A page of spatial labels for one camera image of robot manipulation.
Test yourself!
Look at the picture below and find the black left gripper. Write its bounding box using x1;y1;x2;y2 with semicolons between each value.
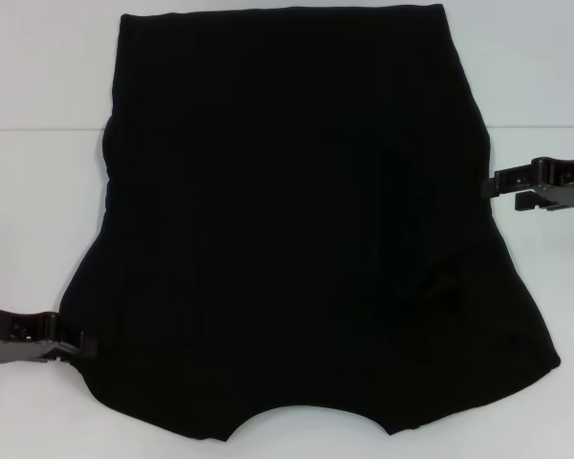
0;303;99;366

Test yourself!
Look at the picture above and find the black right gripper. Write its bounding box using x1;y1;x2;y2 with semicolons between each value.
479;155;574;212

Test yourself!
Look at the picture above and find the black shirt with FREE print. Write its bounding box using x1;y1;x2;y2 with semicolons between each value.
59;3;564;430

